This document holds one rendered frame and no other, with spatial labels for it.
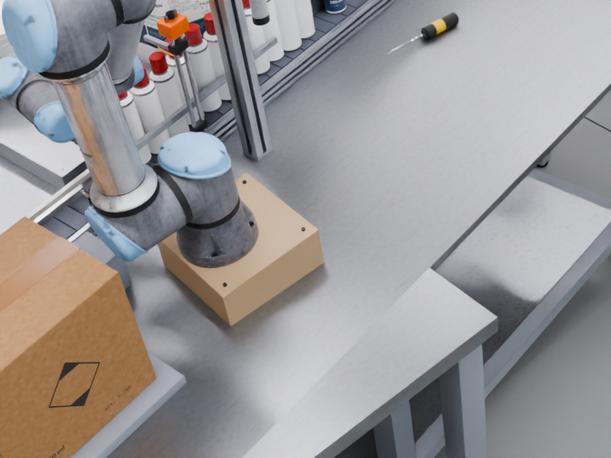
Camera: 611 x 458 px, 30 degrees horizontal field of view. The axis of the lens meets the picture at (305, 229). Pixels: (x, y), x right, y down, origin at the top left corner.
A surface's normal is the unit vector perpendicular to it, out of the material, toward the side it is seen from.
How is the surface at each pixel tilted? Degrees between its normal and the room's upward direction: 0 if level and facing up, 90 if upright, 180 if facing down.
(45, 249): 0
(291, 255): 90
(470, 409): 90
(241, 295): 90
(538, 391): 0
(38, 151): 0
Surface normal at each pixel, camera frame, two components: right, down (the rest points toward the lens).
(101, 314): 0.75, 0.38
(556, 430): -0.14, -0.71
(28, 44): -0.80, 0.44
